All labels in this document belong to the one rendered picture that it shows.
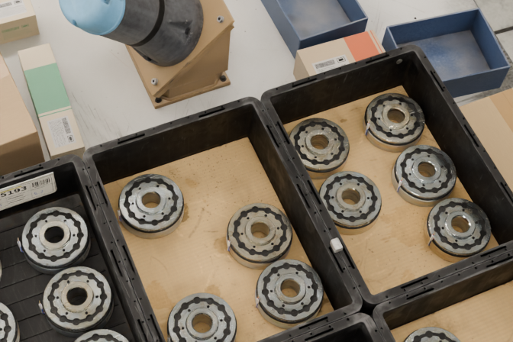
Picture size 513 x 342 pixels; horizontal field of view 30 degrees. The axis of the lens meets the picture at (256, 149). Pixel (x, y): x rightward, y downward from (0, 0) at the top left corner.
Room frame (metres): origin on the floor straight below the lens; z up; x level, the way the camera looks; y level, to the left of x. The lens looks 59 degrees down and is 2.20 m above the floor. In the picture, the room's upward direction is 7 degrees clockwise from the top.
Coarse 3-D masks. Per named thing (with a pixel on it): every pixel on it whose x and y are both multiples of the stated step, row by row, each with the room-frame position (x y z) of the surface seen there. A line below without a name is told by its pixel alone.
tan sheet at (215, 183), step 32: (192, 160) 0.80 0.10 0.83; (224, 160) 0.80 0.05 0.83; (256, 160) 0.81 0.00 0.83; (192, 192) 0.74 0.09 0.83; (224, 192) 0.74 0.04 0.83; (256, 192) 0.75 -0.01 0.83; (192, 224) 0.68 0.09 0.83; (224, 224) 0.68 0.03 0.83; (160, 256) 0.61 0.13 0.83; (192, 256) 0.62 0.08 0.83; (224, 256) 0.63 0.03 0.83; (288, 256) 0.64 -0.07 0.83; (160, 288) 0.56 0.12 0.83; (192, 288) 0.57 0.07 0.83; (224, 288) 0.58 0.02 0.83; (160, 320) 0.51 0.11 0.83; (256, 320) 0.53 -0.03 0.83
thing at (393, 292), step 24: (408, 48) 1.01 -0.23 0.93; (336, 72) 0.94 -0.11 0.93; (432, 72) 0.97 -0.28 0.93; (264, 96) 0.87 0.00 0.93; (456, 120) 0.88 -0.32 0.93; (288, 144) 0.79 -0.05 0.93; (480, 144) 0.84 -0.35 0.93; (312, 192) 0.71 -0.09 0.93; (504, 192) 0.75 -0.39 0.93; (456, 264) 0.62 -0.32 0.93; (360, 288) 0.56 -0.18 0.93; (408, 288) 0.57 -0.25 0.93
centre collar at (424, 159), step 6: (426, 156) 0.84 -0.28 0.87; (414, 162) 0.83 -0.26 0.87; (420, 162) 0.83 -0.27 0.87; (426, 162) 0.83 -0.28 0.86; (432, 162) 0.83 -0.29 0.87; (414, 168) 0.81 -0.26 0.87; (438, 168) 0.82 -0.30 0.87; (414, 174) 0.80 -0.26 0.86; (420, 174) 0.80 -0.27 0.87; (438, 174) 0.81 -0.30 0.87; (420, 180) 0.79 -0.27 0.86; (426, 180) 0.79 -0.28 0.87; (432, 180) 0.79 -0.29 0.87
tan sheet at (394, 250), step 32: (288, 128) 0.88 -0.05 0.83; (352, 128) 0.90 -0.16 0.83; (352, 160) 0.84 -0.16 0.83; (384, 160) 0.84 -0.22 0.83; (384, 192) 0.78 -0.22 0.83; (384, 224) 0.72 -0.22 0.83; (416, 224) 0.73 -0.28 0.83; (352, 256) 0.66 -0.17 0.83; (384, 256) 0.66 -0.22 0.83; (416, 256) 0.67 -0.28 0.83; (384, 288) 0.61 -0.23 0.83
